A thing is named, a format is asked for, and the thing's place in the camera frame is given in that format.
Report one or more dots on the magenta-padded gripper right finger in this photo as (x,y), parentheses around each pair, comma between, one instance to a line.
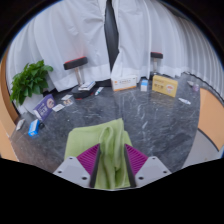
(151,169)

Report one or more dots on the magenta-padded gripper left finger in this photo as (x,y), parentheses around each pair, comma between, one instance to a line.
(71,168)

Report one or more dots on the light green towel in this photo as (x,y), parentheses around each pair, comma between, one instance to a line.
(111,156)

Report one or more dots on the small dark object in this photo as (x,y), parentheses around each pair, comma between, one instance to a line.
(42,125)

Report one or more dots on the white card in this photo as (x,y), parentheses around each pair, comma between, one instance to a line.
(58,107)

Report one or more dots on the purple cardboard box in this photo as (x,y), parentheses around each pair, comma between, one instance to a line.
(44,107)

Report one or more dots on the small white and blue tube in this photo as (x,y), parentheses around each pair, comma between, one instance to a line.
(99,91)

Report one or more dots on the small white and blue box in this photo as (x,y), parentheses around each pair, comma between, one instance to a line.
(144,85)

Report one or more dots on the white booklet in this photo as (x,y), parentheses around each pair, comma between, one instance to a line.
(87,85)

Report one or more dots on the yellow cardboard box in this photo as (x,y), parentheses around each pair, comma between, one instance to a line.
(164,86)

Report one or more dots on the white and orange box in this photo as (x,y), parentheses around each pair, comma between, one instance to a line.
(124,83)

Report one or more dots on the small purple object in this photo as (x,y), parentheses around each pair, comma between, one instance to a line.
(196,87)

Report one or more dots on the green potted plant, white pot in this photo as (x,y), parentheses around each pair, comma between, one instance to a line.
(30,81)

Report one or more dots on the black and red bar stool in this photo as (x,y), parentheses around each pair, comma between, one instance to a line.
(156,55)
(75,63)

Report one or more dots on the white curtain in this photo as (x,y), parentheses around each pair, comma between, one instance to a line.
(66,33)
(173,36)

